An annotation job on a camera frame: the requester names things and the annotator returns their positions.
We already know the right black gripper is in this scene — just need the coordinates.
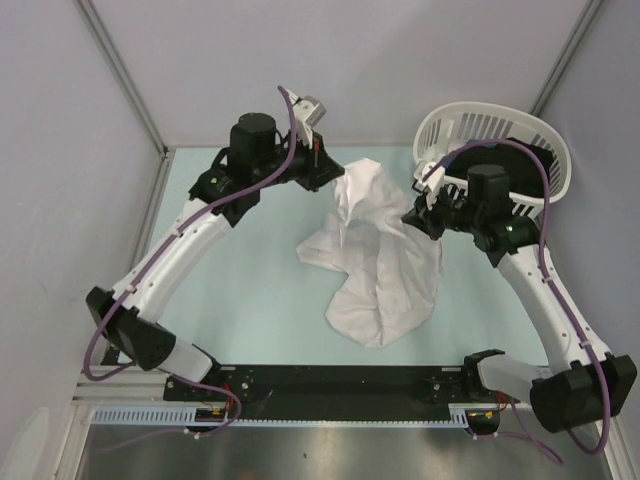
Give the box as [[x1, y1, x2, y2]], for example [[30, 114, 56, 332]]
[[402, 181, 482, 241]]

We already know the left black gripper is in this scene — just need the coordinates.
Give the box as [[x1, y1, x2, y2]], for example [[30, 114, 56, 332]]
[[253, 127, 344, 192]]

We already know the white long sleeve shirt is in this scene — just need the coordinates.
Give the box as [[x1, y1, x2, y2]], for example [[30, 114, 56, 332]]
[[296, 158, 443, 349]]

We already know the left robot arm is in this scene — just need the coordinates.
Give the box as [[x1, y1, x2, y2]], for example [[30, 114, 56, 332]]
[[86, 110, 345, 400]]

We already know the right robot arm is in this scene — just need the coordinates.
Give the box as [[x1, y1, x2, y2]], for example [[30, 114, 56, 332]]
[[403, 162, 637, 433]]

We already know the white plastic laundry basket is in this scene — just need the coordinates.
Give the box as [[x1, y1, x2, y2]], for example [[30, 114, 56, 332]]
[[413, 101, 572, 218]]

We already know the black shirt in basket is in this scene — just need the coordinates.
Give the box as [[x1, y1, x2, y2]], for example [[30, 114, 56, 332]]
[[445, 138, 553, 199]]

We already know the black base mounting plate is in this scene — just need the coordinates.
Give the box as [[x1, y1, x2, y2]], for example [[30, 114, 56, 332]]
[[163, 363, 519, 421]]

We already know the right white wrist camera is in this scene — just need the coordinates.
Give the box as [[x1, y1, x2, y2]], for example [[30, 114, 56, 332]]
[[412, 161, 446, 195]]

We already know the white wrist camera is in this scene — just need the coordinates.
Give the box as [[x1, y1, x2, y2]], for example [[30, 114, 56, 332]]
[[412, 161, 446, 195], [290, 94, 326, 146]]

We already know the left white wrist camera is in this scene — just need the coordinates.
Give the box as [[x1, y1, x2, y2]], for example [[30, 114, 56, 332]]
[[290, 94, 326, 146]]

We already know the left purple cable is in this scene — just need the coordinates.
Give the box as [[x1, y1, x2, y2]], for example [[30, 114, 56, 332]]
[[82, 85, 246, 441]]

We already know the purple cable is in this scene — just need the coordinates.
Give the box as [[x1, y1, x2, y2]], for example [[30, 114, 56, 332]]
[[82, 85, 246, 441], [427, 138, 614, 464]]

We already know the left aluminium corner post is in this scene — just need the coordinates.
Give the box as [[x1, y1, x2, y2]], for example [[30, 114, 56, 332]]
[[74, 0, 170, 156]]

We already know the aluminium corner post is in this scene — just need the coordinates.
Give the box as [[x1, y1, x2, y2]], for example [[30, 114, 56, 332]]
[[74, 0, 170, 156], [529, 0, 606, 116]]

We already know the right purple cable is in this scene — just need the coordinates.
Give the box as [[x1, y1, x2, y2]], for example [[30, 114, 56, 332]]
[[427, 138, 614, 464]]

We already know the right aluminium corner post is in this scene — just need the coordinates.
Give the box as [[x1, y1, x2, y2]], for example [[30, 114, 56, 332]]
[[529, 0, 606, 116]]

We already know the aluminium frame rail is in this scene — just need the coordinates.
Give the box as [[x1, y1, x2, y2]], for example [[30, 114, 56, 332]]
[[71, 367, 614, 407]]

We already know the blue slotted cable duct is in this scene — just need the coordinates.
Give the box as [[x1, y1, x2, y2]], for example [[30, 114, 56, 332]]
[[93, 406, 197, 425]]

